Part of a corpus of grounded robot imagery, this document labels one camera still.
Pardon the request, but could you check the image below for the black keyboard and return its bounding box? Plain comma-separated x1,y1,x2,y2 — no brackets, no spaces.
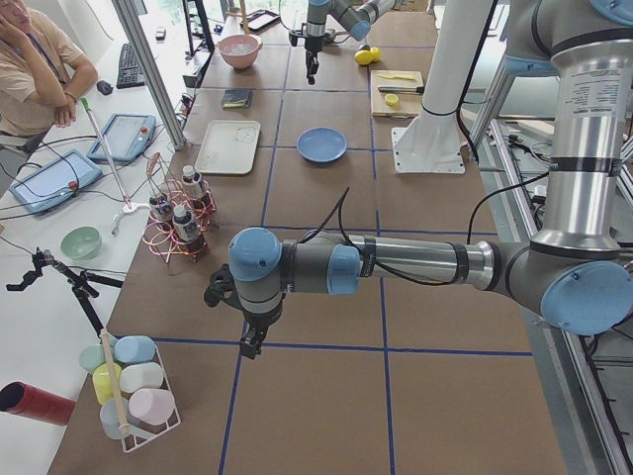
116,43,145,89

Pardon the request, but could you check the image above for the pink cup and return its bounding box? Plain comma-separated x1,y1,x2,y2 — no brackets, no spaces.
128,388,175,426

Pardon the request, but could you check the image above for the pink bowl with ice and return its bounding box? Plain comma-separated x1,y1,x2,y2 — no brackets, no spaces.
218,35,263,69

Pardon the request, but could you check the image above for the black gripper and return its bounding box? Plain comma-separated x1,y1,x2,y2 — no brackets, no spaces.
239,311,282,359

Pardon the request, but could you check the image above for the white wire cup rack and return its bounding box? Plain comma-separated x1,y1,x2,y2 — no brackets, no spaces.
100,330,181,453

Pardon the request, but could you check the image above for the wooden cutting board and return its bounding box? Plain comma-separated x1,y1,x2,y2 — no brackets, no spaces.
370,70,424,118

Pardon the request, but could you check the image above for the white cup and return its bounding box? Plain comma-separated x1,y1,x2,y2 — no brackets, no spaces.
120,361,164,394

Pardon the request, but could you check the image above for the green bowl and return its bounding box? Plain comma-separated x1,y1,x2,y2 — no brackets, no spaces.
60,227,103,260

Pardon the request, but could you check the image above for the grey folded cloth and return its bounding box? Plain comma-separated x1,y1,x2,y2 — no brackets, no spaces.
221,88,253,110

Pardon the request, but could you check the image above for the cream bear tray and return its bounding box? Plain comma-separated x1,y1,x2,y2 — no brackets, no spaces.
194,120,261,175

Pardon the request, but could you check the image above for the copper wire bottle rack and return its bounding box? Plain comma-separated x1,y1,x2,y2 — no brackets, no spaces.
142,152,217,262

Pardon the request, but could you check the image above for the blue teach pendant tablet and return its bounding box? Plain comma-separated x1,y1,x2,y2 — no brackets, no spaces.
100,114,156,163

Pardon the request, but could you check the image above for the red cylinder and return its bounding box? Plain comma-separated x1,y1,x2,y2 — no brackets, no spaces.
1,381,75,426

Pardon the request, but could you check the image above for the yellow plastic knife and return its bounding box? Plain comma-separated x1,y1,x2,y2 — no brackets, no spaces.
377,72,418,81

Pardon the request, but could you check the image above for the wooden stand with pole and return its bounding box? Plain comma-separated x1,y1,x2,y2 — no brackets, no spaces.
238,0,250,35

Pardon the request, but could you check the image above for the white stand with green tip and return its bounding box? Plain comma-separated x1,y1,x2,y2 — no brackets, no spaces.
79,97,149,237

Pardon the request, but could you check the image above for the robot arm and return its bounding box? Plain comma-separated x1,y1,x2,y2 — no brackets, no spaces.
227,1,632,358
294,0,402,85

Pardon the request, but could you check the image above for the lemon half slice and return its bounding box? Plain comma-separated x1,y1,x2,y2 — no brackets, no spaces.
384,93,400,107

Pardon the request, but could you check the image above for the pale green cup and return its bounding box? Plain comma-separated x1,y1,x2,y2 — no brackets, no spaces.
78,344,106,374

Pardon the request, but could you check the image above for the black tripod gripper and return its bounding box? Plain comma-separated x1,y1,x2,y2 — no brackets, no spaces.
5,246,125,342

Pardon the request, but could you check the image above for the tea bottle back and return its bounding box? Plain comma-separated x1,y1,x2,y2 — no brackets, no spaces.
148,193,173,224

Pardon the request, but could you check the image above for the computer mouse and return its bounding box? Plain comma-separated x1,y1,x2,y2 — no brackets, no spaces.
96,80,113,96

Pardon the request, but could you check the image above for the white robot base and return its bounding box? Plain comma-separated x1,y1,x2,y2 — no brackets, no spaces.
392,0,497,174

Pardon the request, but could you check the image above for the blue plate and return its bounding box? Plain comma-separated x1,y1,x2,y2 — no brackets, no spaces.
296,127,348,164

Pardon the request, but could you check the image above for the seated person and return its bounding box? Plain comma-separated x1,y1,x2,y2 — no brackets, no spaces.
1,1,98,138

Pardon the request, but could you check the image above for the tea bottle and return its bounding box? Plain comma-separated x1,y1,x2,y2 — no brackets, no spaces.
182,165,205,209
148,193,173,224
172,205,208,256

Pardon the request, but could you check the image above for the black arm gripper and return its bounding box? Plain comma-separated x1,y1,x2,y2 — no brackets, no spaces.
305,35,324,85

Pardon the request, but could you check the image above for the tea bottle left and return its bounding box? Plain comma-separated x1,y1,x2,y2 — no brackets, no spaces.
172,205,208,256

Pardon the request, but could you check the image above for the blue cup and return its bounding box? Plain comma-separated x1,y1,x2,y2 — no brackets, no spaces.
114,335,155,364

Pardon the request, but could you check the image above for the steel cylinder tool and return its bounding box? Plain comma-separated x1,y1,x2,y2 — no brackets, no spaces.
377,85,424,95

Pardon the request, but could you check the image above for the yellow cup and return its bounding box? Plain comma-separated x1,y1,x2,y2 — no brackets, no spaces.
92,363,113,406

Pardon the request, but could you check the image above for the tea bottle right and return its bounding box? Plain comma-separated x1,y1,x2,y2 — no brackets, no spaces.
182,165,205,209

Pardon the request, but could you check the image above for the whole yellow lemon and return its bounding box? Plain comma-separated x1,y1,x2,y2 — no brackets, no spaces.
354,49,374,66

